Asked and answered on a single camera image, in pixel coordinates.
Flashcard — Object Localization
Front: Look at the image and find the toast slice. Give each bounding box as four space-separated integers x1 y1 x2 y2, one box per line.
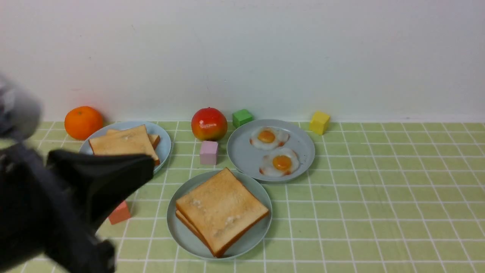
175 210 211 250
88 125 160 166
106 129 161 150
175 168 269 259

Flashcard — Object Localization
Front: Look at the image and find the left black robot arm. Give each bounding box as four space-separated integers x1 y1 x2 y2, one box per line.
0 75 154 273

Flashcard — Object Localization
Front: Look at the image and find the green cube block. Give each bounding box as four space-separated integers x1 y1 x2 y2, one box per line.
232 109 253 128

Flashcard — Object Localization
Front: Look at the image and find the back fried egg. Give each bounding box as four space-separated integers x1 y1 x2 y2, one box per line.
249 127 290 151

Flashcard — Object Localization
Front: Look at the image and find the fried egg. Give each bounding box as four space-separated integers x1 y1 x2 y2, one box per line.
249 127 290 151
259 147 300 177

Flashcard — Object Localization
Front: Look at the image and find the grey blue egg plate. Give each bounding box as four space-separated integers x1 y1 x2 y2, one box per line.
227 119 316 184

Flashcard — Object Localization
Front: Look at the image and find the red yellow apple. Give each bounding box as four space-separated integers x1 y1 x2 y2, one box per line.
191 107 228 141

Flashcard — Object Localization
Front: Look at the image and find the pink cube block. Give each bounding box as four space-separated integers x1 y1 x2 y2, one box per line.
199 141 219 165

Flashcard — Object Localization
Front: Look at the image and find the front fried egg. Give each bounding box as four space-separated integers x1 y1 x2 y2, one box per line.
259 147 300 177

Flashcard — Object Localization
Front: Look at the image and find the yellow cube block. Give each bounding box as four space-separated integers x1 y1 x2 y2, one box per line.
309 111 331 135

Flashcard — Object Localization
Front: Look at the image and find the blue bread plate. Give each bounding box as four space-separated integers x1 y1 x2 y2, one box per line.
80 121 172 173

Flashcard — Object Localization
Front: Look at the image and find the teal front plate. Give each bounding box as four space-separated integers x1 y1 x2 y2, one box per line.
166 169 273 261

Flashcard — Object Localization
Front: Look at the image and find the salmon cube block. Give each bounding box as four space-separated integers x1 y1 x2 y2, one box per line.
108 201 131 225

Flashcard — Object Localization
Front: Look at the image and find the orange tangerine fruit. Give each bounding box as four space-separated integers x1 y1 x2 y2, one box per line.
64 106 104 141

